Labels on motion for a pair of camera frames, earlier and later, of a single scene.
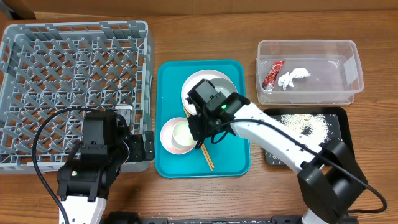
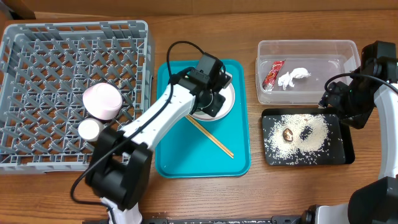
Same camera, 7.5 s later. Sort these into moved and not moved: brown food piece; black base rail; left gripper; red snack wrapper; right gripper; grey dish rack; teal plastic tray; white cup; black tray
Moved: brown food piece; left gripper; white cup; right gripper
Not moved: grey dish rack; teal plastic tray; red snack wrapper; black tray; black base rail
